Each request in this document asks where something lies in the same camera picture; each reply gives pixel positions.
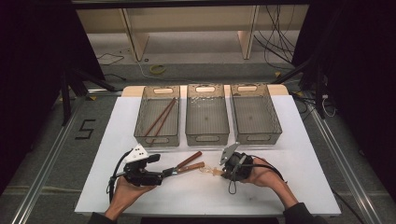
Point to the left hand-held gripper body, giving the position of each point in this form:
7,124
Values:
138,155

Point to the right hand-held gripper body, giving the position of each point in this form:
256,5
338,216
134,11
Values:
241,165

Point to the brown wooden chopstick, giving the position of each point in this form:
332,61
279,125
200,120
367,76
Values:
165,122
160,117

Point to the grey transparent plastic bin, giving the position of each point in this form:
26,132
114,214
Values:
257,119
155,118
207,124

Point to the person's right hand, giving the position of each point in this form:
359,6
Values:
266,174

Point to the person's left hand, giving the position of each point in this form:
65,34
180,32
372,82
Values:
129,193

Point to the yellow tape roll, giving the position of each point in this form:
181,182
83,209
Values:
152,70

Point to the black tripod stand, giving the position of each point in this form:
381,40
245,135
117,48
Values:
319,93
65,99

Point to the light wooden desk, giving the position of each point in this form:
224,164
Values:
138,40

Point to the black curtain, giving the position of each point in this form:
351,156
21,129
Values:
358,77
31,77

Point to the black metal bar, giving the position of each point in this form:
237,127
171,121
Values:
186,3

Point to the aluminium floor rail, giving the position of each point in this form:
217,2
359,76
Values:
345,174
46,161

